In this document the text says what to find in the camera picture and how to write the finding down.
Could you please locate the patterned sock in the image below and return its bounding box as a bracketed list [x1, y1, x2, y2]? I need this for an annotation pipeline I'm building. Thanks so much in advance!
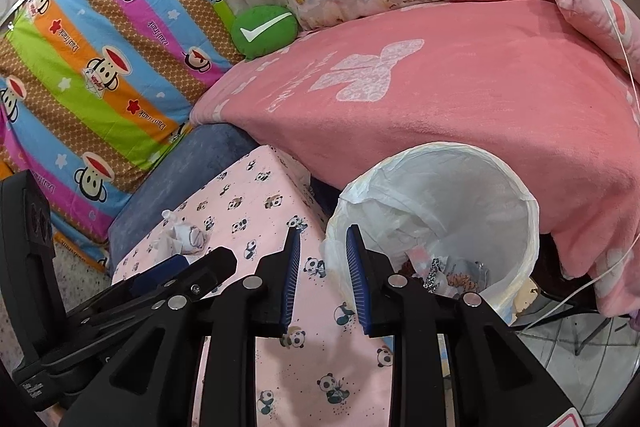
[423, 257, 450, 296]

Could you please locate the white sock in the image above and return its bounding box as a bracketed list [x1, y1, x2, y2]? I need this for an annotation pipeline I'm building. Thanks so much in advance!
[170, 223, 207, 255]

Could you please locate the white lined trash bin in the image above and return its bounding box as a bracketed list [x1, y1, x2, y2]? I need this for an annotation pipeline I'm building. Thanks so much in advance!
[321, 142, 539, 324]

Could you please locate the pink panda print cloth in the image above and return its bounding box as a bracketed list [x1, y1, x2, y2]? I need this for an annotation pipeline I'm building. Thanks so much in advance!
[114, 146, 393, 426]

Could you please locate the blue-grey upholstered stool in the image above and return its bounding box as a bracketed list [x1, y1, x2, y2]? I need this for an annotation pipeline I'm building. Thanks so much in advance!
[107, 124, 258, 274]

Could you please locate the colourful monkey print quilt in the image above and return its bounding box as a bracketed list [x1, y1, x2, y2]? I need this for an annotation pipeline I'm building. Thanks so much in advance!
[1, 0, 241, 270]

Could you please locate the pink bed blanket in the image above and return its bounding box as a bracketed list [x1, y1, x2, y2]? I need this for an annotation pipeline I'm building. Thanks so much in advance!
[190, 0, 639, 317]

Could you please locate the green checkmark cushion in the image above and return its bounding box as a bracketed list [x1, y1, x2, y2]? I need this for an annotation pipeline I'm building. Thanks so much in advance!
[231, 4, 299, 60]

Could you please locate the pink small pillow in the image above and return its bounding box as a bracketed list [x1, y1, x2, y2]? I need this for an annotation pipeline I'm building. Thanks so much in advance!
[555, 0, 639, 82]

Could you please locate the white thin cable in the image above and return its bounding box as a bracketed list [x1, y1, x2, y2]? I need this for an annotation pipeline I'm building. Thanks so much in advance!
[519, 0, 640, 333]

